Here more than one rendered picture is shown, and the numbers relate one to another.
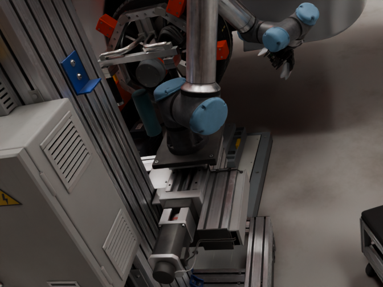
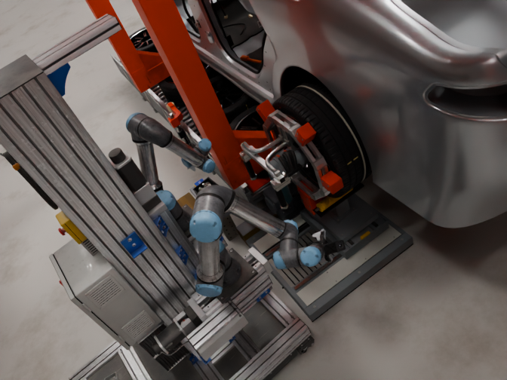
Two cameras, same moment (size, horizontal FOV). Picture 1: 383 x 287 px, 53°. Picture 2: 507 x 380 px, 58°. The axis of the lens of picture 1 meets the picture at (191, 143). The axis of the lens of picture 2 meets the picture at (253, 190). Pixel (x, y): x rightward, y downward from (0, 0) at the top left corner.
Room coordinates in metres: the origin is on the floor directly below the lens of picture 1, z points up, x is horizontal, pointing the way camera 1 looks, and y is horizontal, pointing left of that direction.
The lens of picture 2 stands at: (0.38, -1.26, 2.55)
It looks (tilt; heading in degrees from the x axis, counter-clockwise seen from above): 42 degrees down; 48
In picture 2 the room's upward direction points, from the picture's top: 25 degrees counter-clockwise
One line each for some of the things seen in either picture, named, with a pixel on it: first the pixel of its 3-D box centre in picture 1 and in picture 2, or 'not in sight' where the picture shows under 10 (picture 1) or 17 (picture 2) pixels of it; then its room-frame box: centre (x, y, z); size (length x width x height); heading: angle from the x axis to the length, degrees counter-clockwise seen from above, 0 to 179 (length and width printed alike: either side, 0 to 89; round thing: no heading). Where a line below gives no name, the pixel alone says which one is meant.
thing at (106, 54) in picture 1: (121, 40); (260, 137); (1.86, 0.16, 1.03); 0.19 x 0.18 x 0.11; 153
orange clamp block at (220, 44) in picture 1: (217, 50); (331, 182); (1.78, -0.27, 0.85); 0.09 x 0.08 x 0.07; 63
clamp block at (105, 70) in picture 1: (109, 69); (248, 153); (1.82, 0.26, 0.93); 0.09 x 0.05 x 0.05; 153
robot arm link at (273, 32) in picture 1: (277, 35); (287, 255); (1.19, -0.38, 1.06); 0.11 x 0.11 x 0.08; 26
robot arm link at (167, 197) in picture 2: not in sight; (166, 204); (1.31, 0.47, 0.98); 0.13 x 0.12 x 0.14; 76
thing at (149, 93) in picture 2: not in sight; (185, 130); (2.56, 1.68, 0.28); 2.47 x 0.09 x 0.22; 63
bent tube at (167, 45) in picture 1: (157, 32); (280, 152); (1.77, -0.02, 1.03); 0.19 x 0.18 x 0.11; 153
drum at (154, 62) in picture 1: (155, 66); (286, 163); (1.86, 0.05, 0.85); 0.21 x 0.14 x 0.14; 153
